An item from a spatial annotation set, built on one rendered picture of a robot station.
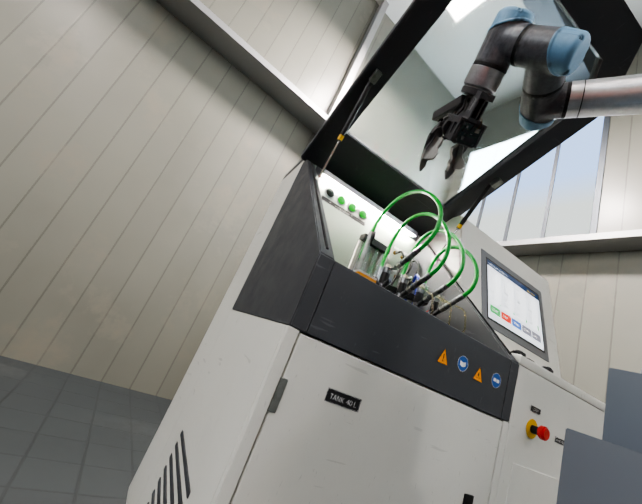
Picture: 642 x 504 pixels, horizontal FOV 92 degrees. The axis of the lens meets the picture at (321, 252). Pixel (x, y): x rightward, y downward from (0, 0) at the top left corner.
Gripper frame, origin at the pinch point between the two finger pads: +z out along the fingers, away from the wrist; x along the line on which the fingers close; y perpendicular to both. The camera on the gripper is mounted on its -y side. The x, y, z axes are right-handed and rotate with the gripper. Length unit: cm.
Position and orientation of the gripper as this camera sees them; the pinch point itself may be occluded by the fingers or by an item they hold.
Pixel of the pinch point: (433, 170)
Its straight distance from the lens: 90.7
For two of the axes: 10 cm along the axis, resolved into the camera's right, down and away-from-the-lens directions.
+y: 0.8, 5.1, -8.6
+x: 9.5, 2.2, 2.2
